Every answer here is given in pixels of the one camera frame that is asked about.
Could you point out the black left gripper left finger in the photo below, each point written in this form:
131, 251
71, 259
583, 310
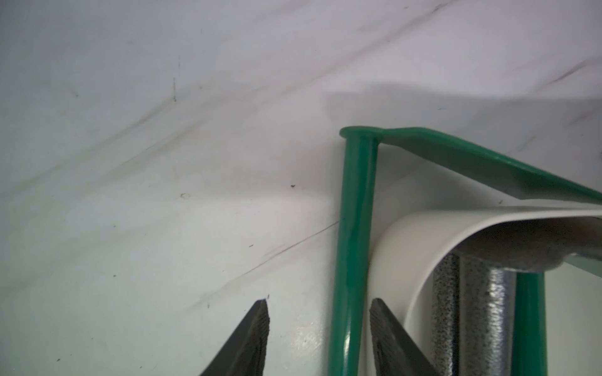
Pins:
244, 353

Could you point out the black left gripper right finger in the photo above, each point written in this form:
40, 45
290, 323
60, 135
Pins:
394, 351

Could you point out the grey speckled hoe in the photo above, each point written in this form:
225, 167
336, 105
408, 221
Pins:
489, 262
445, 316

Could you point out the green hoe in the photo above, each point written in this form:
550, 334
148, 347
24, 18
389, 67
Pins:
485, 166
557, 327

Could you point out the cream plastic storage box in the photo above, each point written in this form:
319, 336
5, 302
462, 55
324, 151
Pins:
402, 264

